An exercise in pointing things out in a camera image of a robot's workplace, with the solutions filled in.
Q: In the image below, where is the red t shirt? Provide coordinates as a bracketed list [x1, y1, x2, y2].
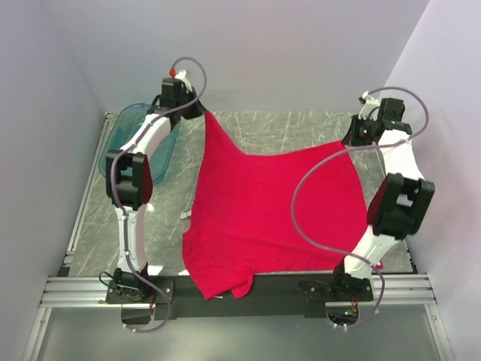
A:
[183, 114, 367, 299]

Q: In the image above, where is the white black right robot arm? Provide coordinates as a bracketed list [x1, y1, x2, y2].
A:
[330, 93, 435, 300]

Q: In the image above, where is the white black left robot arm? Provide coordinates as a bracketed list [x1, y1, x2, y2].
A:
[106, 71, 205, 302]

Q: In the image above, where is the teal translucent plastic bin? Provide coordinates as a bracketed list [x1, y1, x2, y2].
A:
[98, 103, 180, 185]

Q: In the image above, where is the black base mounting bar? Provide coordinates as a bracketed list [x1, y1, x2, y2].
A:
[105, 267, 374, 325]

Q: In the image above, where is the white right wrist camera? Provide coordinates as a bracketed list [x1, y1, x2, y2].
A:
[358, 91, 380, 120]

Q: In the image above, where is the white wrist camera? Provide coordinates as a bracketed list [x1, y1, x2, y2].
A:
[358, 91, 380, 120]
[169, 68, 191, 86]

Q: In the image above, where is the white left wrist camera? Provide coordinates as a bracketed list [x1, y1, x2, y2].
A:
[169, 68, 191, 86]

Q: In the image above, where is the aluminium left side rail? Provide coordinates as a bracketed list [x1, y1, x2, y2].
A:
[61, 112, 115, 268]

